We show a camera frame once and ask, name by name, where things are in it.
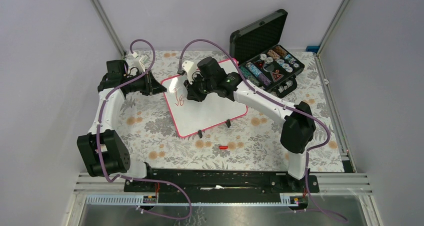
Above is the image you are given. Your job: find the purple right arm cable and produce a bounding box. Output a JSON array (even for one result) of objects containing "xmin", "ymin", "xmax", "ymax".
[{"xmin": 178, "ymin": 39, "xmax": 349, "ymax": 223}]

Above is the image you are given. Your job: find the white cable duct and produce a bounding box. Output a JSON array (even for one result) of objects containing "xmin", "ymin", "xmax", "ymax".
[{"xmin": 85, "ymin": 194, "xmax": 299, "ymax": 207}]

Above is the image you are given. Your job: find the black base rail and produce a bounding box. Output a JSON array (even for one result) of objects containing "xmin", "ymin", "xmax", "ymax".
[{"xmin": 124, "ymin": 168, "xmax": 320, "ymax": 202}]

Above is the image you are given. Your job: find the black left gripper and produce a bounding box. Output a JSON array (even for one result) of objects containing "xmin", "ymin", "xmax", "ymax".
[{"xmin": 124, "ymin": 69, "xmax": 167, "ymax": 96}]

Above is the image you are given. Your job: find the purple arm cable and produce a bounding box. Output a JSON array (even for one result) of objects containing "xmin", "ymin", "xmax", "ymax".
[
  {"xmin": 95, "ymin": 40, "xmax": 193, "ymax": 221},
  {"xmin": 178, "ymin": 39, "xmax": 349, "ymax": 223}
]

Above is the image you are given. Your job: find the black poker chip case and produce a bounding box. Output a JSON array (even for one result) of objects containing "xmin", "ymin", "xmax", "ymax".
[{"xmin": 229, "ymin": 9, "xmax": 305, "ymax": 98}]

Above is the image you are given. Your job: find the pink framed whiteboard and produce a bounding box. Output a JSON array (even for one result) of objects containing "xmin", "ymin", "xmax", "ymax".
[{"xmin": 161, "ymin": 69, "xmax": 248, "ymax": 138}]

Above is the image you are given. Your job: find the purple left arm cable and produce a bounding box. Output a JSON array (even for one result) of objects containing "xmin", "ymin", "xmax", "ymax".
[{"xmin": 95, "ymin": 40, "xmax": 193, "ymax": 221}]

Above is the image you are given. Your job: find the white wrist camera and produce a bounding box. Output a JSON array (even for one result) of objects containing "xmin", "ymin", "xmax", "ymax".
[
  {"xmin": 178, "ymin": 61, "xmax": 198, "ymax": 84},
  {"xmin": 131, "ymin": 52, "xmax": 149, "ymax": 73}
]

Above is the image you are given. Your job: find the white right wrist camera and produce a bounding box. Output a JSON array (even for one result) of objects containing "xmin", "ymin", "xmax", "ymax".
[{"xmin": 178, "ymin": 61, "xmax": 198, "ymax": 84}]

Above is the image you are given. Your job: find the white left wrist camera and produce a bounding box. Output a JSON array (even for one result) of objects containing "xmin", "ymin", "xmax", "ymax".
[{"xmin": 131, "ymin": 52, "xmax": 149, "ymax": 73}]

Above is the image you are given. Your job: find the blue object behind frame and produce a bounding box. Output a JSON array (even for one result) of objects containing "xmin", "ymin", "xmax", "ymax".
[{"xmin": 305, "ymin": 46, "xmax": 320, "ymax": 53}]

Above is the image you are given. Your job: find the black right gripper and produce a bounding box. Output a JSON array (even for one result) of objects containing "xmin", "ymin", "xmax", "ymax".
[{"xmin": 184, "ymin": 72, "xmax": 216, "ymax": 103}]

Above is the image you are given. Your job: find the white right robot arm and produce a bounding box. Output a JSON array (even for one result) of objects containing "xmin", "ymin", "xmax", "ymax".
[{"xmin": 179, "ymin": 57, "xmax": 316, "ymax": 192}]

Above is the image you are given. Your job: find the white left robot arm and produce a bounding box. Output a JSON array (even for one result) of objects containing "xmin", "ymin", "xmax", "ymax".
[{"xmin": 76, "ymin": 60, "xmax": 166, "ymax": 177}]

